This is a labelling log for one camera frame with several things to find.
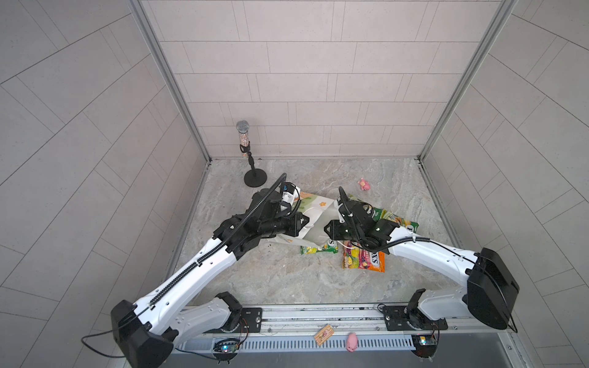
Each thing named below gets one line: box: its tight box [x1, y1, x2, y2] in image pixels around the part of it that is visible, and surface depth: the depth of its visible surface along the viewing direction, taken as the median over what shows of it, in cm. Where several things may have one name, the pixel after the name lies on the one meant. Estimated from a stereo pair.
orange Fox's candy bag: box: [342, 245, 386, 273], surface depth 82 cm
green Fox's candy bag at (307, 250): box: [299, 243, 339, 256], surface depth 86 cm
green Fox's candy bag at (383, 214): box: [371, 207, 420, 234], surface depth 93 cm
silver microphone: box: [235, 119, 250, 147], surface depth 88 cm
